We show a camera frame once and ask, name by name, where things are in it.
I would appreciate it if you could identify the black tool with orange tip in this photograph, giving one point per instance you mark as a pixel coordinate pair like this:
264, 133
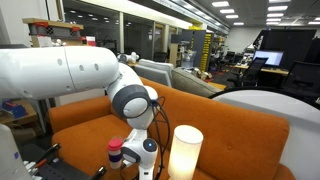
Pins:
48, 154

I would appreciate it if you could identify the orange fabric couch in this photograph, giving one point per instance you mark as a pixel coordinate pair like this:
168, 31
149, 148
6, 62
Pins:
233, 133

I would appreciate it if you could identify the white grey robot figure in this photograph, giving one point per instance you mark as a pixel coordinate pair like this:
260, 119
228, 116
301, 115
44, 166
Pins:
128, 57

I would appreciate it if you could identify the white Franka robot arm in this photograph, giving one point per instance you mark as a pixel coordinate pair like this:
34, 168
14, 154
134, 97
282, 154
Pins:
50, 71

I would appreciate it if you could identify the white metal cabinet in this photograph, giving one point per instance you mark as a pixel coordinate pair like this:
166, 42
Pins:
80, 96

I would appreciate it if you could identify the wooden side table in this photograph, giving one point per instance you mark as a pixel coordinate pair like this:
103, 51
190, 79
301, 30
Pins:
20, 115

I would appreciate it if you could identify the grey fabric sofa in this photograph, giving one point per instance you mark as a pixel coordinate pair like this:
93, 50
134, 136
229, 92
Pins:
191, 83

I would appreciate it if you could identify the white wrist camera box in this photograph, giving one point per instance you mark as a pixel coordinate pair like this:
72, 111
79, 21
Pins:
146, 174

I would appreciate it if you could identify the white grey chair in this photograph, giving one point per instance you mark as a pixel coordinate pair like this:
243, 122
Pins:
160, 66
153, 76

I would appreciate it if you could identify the black mesh office chair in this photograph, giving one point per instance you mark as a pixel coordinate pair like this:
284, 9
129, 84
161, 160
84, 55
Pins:
253, 71
303, 78

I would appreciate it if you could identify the white round table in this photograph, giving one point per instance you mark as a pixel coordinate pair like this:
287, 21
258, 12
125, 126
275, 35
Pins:
283, 113

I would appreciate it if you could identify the wooden office desk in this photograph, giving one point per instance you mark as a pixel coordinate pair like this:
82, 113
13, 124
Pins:
276, 70

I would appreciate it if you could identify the black partition panel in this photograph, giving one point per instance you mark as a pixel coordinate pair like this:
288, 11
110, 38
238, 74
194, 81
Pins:
293, 41

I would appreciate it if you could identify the white glowing table lamp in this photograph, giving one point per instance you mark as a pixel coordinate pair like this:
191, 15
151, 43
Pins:
185, 153

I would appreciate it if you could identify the lit computer monitor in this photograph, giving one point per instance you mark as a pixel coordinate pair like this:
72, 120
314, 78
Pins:
269, 57

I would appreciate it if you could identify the wooden shelf with black crate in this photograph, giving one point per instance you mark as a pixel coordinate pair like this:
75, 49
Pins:
53, 28

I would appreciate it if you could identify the rectangular ceiling light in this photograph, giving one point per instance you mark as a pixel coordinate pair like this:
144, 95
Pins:
220, 4
273, 20
277, 8
275, 15
238, 23
229, 11
314, 23
232, 16

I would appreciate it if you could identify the yellow storage rack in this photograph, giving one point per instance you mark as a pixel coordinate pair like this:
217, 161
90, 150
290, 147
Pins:
206, 50

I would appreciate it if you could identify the small red white box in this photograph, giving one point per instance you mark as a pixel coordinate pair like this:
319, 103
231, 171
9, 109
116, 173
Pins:
91, 40

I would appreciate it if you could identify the blue plastic object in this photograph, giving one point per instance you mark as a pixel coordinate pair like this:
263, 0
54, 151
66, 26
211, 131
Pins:
15, 110

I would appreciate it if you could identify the white cup with pink lid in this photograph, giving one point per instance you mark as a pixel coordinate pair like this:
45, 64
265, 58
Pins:
114, 151

